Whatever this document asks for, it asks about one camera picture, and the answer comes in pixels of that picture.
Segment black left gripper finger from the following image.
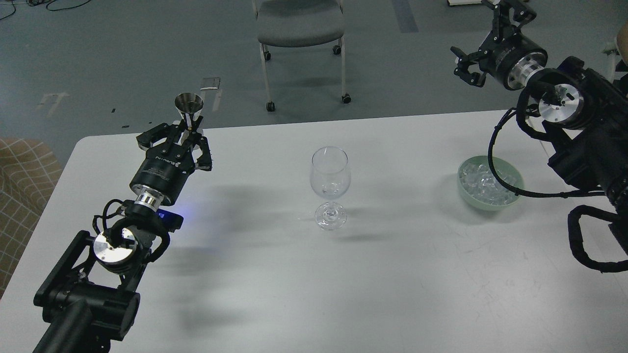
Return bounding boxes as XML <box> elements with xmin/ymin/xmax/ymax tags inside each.
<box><xmin>184</xmin><ymin>128</ymin><xmax>213</xmax><ymax>172</ymax></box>
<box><xmin>136</xmin><ymin>122</ymin><xmax>187</xmax><ymax>151</ymax></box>

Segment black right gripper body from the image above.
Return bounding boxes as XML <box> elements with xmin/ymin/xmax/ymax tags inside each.
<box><xmin>478</xmin><ymin>33</ymin><xmax>548</xmax><ymax>90</ymax></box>

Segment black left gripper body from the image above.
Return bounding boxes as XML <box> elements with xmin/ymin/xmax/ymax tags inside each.
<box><xmin>130</xmin><ymin>142</ymin><xmax>195</xmax><ymax>206</ymax></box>

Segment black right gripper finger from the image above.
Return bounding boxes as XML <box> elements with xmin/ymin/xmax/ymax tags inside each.
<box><xmin>450</xmin><ymin>46</ymin><xmax>491</xmax><ymax>87</ymax></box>
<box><xmin>481</xmin><ymin>0</ymin><xmax>537</xmax><ymax>50</ymax></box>

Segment steel double jigger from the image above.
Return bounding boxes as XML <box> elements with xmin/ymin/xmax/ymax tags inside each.
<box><xmin>175</xmin><ymin>93</ymin><xmax>204</xmax><ymax>143</ymax></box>

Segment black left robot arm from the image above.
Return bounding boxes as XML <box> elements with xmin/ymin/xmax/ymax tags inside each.
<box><xmin>33</xmin><ymin>116</ymin><xmax>212</xmax><ymax>353</ymax></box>

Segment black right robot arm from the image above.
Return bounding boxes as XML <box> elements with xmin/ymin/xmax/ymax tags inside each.
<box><xmin>451</xmin><ymin>0</ymin><xmax>628</xmax><ymax>273</ymax></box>

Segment pile of ice cubes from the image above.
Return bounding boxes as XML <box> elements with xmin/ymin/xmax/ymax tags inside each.
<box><xmin>458</xmin><ymin>163</ymin><xmax>517</xmax><ymax>205</ymax></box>

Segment clear wine glass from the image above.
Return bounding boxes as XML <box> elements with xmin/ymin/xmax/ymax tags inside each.
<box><xmin>310</xmin><ymin>147</ymin><xmax>351</xmax><ymax>231</ymax></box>

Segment metal floor plate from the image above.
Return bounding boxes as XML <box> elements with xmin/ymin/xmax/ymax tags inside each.
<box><xmin>200</xmin><ymin>76</ymin><xmax>221</xmax><ymax>91</ymax></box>

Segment white chair at right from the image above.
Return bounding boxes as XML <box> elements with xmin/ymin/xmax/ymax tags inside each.
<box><xmin>602</xmin><ymin>22</ymin><xmax>628</xmax><ymax>82</ymax></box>

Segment green bowl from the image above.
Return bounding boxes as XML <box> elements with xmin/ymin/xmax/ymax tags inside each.
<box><xmin>457</xmin><ymin>155</ymin><xmax>524</xmax><ymax>211</ymax></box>

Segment beige checkered armchair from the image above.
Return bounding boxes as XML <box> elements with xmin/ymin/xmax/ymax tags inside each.
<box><xmin>0</xmin><ymin>138</ymin><xmax>63</xmax><ymax>294</ymax></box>

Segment grey office chair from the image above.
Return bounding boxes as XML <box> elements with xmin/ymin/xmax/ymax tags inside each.
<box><xmin>251</xmin><ymin>0</ymin><xmax>352</xmax><ymax>112</ymax></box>

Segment black floor cables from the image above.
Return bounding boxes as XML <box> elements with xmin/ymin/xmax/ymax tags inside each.
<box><xmin>0</xmin><ymin>0</ymin><xmax>92</xmax><ymax>21</ymax></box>

